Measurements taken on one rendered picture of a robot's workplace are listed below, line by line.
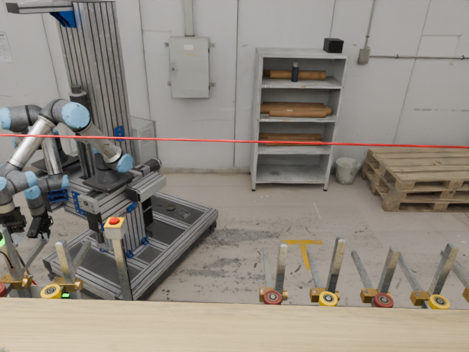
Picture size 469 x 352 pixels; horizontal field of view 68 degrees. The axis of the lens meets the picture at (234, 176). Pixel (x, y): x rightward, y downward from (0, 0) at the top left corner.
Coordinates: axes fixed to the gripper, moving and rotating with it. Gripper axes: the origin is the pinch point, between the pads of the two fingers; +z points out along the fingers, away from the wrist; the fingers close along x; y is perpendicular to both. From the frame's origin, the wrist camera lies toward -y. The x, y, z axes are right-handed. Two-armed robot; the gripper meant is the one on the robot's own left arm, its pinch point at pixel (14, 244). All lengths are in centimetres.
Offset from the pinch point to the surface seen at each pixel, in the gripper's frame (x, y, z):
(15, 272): -10.2, -0.3, 8.5
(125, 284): -28, 48, 15
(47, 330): -47, 17, 11
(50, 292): -26.5, 15.8, 10.9
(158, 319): -56, 59, 12
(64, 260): -19.0, 23.2, 0.7
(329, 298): -70, 132, 12
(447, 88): 138, 426, -6
